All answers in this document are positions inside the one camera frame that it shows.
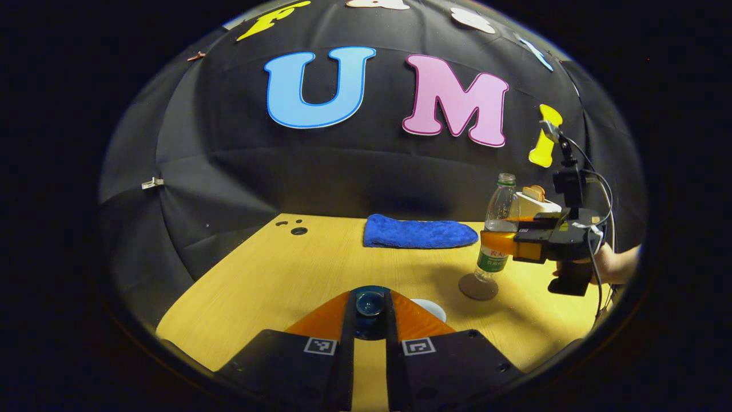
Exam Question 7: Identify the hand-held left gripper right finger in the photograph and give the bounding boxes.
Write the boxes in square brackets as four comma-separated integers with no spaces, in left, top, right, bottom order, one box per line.
[383,290,524,412]

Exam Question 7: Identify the blue towel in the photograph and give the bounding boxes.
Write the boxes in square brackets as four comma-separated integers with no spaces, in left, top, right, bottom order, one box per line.
[363,214,479,249]

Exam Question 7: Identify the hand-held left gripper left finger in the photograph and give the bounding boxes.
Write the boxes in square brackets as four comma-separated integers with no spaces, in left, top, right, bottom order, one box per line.
[214,291,356,412]

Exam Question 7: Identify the round brown coaster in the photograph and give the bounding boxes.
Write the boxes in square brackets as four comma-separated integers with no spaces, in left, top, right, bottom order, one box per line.
[459,272,499,302]

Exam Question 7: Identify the white toaster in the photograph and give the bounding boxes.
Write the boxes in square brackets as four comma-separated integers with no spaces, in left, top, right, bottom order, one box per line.
[516,192,563,220]

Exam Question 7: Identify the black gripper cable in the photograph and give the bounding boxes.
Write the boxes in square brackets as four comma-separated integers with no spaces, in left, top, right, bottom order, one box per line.
[563,134,615,321]

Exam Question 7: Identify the white teacup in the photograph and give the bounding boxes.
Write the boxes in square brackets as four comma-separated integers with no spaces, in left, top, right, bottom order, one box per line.
[411,298,447,323]

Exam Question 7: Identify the clear plastic water bottle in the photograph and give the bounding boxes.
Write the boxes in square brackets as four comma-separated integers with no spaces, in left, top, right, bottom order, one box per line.
[476,173,521,282]

